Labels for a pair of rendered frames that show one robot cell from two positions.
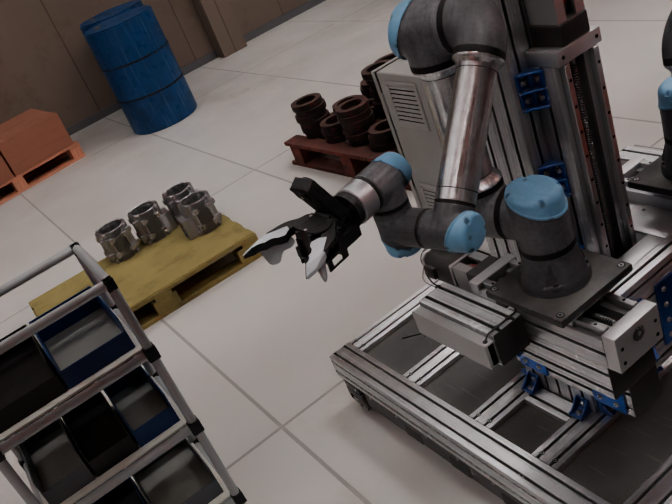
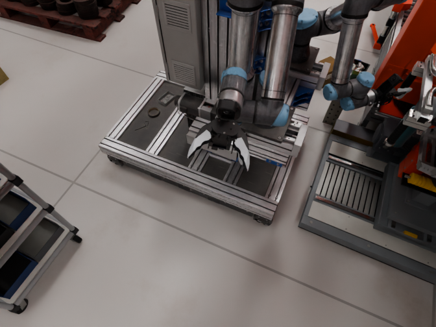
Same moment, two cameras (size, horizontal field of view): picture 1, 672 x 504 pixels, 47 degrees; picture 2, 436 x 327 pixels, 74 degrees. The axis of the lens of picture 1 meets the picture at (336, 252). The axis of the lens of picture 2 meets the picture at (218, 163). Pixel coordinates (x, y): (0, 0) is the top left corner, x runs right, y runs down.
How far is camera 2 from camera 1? 92 cm
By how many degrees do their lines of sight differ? 42
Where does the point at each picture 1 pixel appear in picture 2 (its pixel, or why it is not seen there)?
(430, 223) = (265, 112)
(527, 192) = not seen: hidden behind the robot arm
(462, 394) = (178, 156)
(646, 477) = (268, 181)
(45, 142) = not seen: outside the picture
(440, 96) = (246, 26)
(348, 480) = (125, 203)
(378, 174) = (241, 85)
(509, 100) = not seen: hidden behind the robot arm
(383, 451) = (137, 185)
